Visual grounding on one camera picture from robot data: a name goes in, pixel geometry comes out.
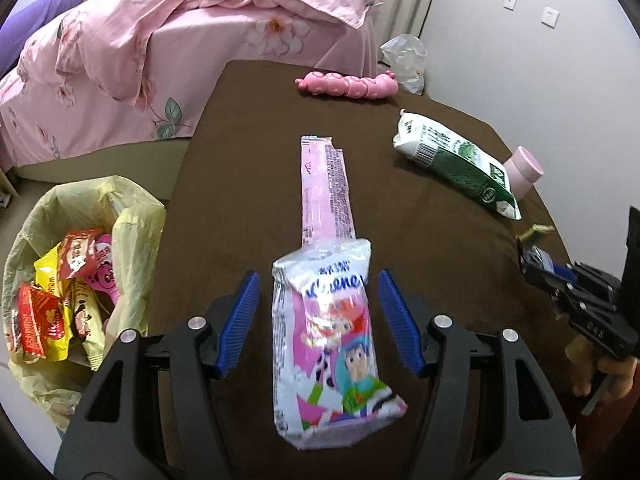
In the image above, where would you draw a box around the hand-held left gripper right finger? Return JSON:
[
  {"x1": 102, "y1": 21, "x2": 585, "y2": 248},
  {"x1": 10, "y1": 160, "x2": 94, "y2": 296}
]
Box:
[{"x1": 377, "y1": 268, "x2": 584, "y2": 480}]

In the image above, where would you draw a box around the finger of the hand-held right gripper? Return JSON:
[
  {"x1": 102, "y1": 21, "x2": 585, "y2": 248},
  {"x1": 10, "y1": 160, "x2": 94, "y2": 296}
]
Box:
[
  {"x1": 546, "y1": 256, "x2": 576, "y2": 283},
  {"x1": 516, "y1": 236, "x2": 557, "y2": 291}
]

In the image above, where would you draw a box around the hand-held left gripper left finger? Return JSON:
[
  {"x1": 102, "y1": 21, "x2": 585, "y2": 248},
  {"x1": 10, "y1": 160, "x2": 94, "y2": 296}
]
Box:
[{"x1": 52, "y1": 269, "x2": 262, "y2": 480}]

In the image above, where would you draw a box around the gold candy wrapper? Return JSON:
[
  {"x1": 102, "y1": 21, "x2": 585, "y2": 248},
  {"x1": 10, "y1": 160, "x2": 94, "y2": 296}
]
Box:
[{"x1": 515, "y1": 224, "x2": 555, "y2": 241}]

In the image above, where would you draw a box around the pink cartoon tissue packet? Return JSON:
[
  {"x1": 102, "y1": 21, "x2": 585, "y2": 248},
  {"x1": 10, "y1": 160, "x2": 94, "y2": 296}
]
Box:
[{"x1": 271, "y1": 237, "x2": 408, "y2": 451}]

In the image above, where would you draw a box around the yellow bag-lined waste bin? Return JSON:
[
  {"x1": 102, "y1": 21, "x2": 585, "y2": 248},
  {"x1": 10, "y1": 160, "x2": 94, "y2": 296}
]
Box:
[{"x1": 0, "y1": 175, "x2": 167, "y2": 433}]

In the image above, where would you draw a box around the pink and yellow chips packet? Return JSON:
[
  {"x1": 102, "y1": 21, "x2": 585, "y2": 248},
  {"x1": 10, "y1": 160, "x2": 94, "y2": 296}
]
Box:
[{"x1": 82, "y1": 232, "x2": 123, "y2": 306}]

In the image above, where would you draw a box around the yellow snack packet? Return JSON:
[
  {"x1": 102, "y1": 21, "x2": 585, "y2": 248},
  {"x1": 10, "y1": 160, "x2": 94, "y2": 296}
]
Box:
[{"x1": 32, "y1": 247, "x2": 76, "y2": 361}]

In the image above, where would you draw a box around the red snack packet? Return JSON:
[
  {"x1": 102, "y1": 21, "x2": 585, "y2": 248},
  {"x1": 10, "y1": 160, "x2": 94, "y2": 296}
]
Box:
[{"x1": 10, "y1": 284, "x2": 68, "y2": 361}]

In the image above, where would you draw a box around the person's right hand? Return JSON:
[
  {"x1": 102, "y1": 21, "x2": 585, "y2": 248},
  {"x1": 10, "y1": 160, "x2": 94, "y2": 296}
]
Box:
[{"x1": 565, "y1": 332, "x2": 640, "y2": 403}]

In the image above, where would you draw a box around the pink cup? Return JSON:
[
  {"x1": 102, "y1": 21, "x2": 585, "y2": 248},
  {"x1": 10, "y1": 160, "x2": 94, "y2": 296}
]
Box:
[{"x1": 502, "y1": 146, "x2": 545, "y2": 202}]

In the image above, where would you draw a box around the white and green packet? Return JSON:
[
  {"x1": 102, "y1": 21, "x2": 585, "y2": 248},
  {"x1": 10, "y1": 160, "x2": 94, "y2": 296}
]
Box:
[{"x1": 391, "y1": 109, "x2": 522, "y2": 221}]

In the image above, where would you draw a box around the long pink wrapper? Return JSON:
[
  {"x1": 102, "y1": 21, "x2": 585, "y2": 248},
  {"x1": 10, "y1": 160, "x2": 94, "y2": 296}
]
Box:
[{"x1": 299, "y1": 135, "x2": 358, "y2": 251}]

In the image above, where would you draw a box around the red packet with white label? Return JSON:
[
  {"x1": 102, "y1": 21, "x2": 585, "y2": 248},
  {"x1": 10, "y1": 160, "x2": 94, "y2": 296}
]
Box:
[{"x1": 60, "y1": 229, "x2": 106, "y2": 281}]

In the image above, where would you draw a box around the pink caterpillar toy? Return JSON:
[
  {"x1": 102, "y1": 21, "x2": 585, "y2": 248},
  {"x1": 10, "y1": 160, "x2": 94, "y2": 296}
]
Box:
[{"x1": 294, "y1": 71, "x2": 400, "y2": 102}]

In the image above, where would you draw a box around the white plastic bag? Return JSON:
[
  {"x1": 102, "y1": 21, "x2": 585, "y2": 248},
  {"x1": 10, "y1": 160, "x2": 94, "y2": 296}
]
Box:
[{"x1": 379, "y1": 34, "x2": 429, "y2": 97}]

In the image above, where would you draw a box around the pink floral duvet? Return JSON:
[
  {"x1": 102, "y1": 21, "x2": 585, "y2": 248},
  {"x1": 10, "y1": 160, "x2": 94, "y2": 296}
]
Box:
[{"x1": 0, "y1": 0, "x2": 382, "y2": 171}]

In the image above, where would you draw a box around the purple pillow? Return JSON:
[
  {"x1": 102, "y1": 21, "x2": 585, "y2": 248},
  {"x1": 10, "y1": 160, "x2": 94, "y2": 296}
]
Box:
[{"x1": 0, "y1": 0, "x2": 85, "y2": 76}]

